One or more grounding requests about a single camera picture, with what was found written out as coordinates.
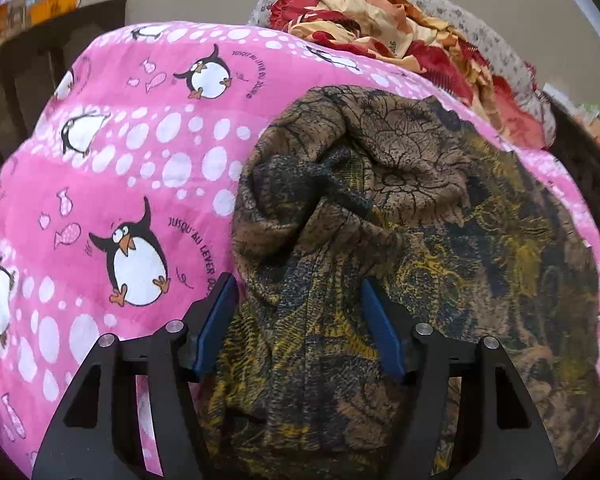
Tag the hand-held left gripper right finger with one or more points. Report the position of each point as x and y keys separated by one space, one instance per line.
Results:
x=380 y=332

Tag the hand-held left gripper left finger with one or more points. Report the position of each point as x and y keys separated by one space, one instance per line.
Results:
x=215 y=325

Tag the brown patterned cloth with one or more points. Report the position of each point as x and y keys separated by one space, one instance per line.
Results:
x=380 y=200

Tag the pink penguin print blanket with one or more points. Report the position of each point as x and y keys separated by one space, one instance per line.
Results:
x=145 y=170

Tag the red and orange floral blanket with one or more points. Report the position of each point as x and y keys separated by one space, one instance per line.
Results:
x=405 y=30

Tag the grey floral pillow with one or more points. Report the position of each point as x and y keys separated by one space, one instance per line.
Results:
x=470 y=35

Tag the dark wooden bed frame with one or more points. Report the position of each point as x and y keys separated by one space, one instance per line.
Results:
x=25 y=60

